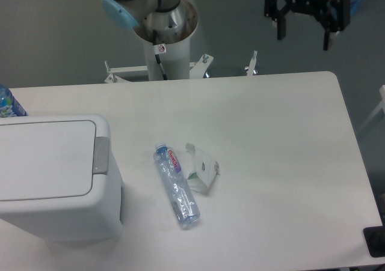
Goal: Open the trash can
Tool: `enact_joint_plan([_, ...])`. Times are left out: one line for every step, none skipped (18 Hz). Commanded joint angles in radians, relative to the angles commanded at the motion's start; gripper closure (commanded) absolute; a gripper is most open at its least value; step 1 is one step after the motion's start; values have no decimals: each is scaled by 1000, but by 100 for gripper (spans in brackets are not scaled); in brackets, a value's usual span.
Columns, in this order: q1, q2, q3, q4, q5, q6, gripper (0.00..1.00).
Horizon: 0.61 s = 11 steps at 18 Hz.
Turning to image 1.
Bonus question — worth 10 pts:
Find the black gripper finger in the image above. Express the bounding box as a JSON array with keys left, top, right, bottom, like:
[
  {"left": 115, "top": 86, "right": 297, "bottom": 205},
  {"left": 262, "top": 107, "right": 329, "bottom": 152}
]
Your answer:
[
  {"left": 313, "top": 0, "right": 351, "bottom": 50},
  {"left": 263, "top": 0, "right": 294, "bottom": 40}
]

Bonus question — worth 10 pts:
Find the white push-lid trash can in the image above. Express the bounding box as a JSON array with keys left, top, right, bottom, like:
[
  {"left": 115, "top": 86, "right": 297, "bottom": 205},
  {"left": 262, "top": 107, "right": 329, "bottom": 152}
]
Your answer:
[{"left": 1, "top": 114, "right": 123, "bottom": 242}]

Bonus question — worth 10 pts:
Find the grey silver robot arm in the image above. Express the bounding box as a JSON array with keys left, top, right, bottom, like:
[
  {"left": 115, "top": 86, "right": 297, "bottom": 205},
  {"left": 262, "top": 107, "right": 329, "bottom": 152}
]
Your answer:
[{"left": 101, "top": 0, "right": 351, "bottom": 50}]

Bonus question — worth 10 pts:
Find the white crumpled paper carton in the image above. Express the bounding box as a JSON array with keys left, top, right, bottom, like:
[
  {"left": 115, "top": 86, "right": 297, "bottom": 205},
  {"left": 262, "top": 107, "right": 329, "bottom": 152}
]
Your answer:
[{"left": 180, "top": 143, "right": 220, "bottom": 195}]

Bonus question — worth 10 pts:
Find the clear crushed plastic bottle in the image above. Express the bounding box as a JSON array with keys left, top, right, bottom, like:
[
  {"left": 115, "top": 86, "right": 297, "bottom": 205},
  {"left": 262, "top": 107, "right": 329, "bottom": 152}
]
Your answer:
[{"left": 153, "top": 143, "right": 200, "bottom": 226}]

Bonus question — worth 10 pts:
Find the black clamp device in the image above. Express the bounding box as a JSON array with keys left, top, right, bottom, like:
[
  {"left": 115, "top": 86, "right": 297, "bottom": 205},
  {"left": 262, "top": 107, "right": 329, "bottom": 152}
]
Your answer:
[{"left": 363, "top": 226, "right": 384, "bottom": 258}]

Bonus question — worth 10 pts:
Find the blue labelled bottle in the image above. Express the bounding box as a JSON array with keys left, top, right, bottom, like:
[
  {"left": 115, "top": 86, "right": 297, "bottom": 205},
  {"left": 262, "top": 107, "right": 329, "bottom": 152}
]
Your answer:
[{"left": 1, "top": 84, "right": 28, "bottom": 118}]

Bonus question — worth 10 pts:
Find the white frame at right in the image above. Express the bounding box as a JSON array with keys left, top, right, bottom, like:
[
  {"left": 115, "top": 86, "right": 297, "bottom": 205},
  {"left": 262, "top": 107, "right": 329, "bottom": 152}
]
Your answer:
[{"left": 358, "top": 85, "right": 384, "bottom": 135}]

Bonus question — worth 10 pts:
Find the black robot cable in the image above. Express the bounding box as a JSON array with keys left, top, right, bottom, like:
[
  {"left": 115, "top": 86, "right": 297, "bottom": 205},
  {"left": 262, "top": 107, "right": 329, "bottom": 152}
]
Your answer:
[{"left": 152, "top": 30, "right": 168, "bottom": 81}]

